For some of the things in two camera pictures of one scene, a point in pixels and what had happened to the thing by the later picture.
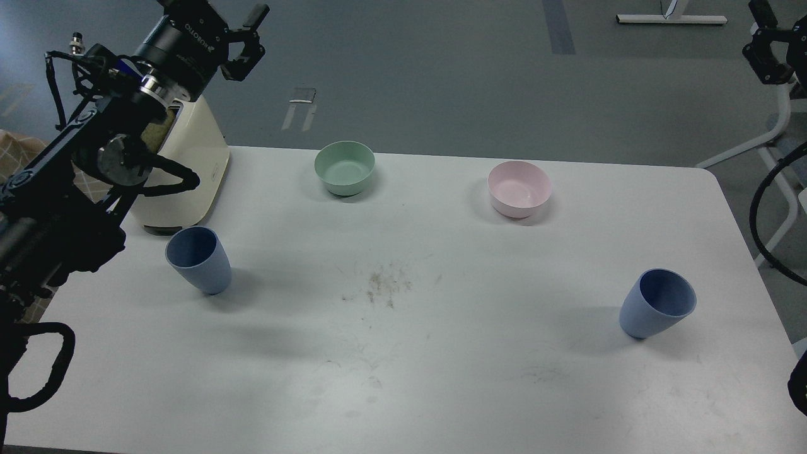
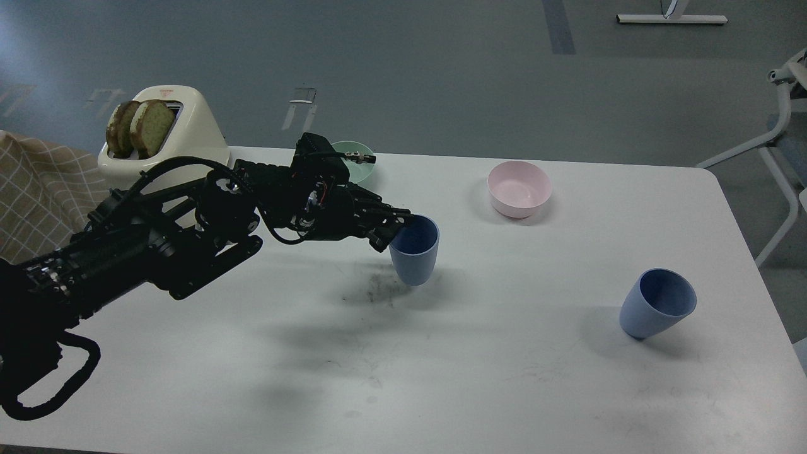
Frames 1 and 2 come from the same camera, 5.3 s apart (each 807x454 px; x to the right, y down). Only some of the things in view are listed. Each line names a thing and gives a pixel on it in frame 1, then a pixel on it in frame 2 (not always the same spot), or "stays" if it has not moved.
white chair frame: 763,144 stays
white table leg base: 672,14 stays
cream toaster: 193,142 to 195,132
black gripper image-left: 186,46 to 330,210
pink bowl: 518,189 stays
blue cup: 198,255 to 413,249
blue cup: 656,297 stays
